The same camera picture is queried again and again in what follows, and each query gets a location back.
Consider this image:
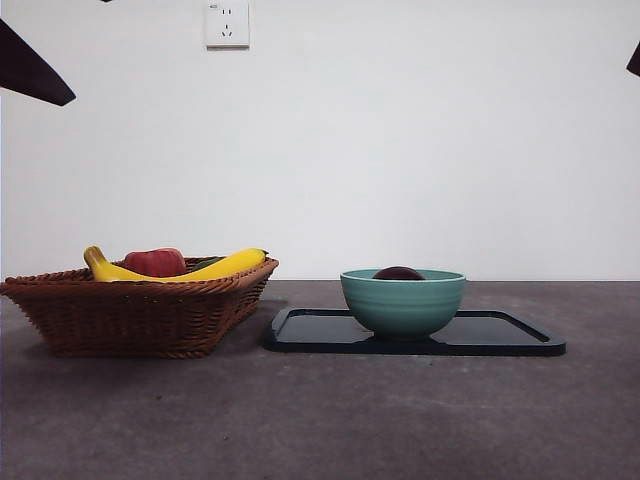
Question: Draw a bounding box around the red apple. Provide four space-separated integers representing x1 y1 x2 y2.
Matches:
123 247 187 277

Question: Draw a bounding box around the brown wicker basket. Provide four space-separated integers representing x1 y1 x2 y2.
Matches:
0 257 280 359

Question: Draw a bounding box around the dark rectangular tray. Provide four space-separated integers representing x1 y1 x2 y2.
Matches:
263 307 568 357

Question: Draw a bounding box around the teal ceramic bowl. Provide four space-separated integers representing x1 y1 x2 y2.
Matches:
339 268 468 343

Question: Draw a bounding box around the white wall socket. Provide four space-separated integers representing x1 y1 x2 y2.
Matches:
204 2 251 50

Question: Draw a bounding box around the yellow banana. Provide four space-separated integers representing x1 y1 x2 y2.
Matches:
83 245 270 284

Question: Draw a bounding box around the dark purple plum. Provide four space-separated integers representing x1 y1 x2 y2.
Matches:
372 265 426 281

